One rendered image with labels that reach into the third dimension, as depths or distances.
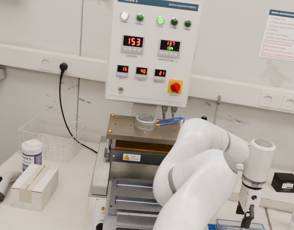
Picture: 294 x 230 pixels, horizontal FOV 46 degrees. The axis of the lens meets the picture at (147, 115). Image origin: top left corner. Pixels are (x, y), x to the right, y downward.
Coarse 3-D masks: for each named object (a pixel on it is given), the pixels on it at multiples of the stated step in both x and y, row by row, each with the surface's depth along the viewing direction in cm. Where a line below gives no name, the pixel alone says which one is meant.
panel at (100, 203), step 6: (96, 198) 115; (102, 198) 115; (96, 204) 114; (102, 204) 115; (96, 210) 114; (102, 210) 114; (96, 216) 114; (102, 216) 114; (96, 222) 114; (102, 222) 114; (96, 228) 114
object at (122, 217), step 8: (104, 216) 99; (112, 216) 100; (120, 216) 95; (128, 216) 95; (136, 216) 95; (144, 216) 95; (152, 216) 96; (104, 224) 96; (112, 224) 96; (120, 224) 96; (128, 224) 96; (136, 224) 96; (144, 224) 96; (152, 224) 96
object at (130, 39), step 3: (126, 39) 127; (129, 39) 127; (132, 39) 127; (135, 39) 127; (138, 39) 127; (126, 42) 128; (129, 42) 128; (132, 42) 128; (135, 42) 128; (138, 42) 128; (132, 45) 128; (135, 45) 128; (138, 45) 128
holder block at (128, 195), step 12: (120, 180) 113; (132, 180) 114; (144, 180) 115; (120, 192) 107; (132, 192) 108; (144, 192) 108; (120, 204) 103; (132, 204) 104; (144, 204) 105; (156, 204) 106
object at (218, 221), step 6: (222, 222) 131; (228, 222) 131; (234, 222) 132; (240, 222) 132; (222, 228) 128; (228, 228) 128; (234, 228) 129; (240, 228) 129; (252, 228) 130; (258, 228) 130; (264, 228) 131
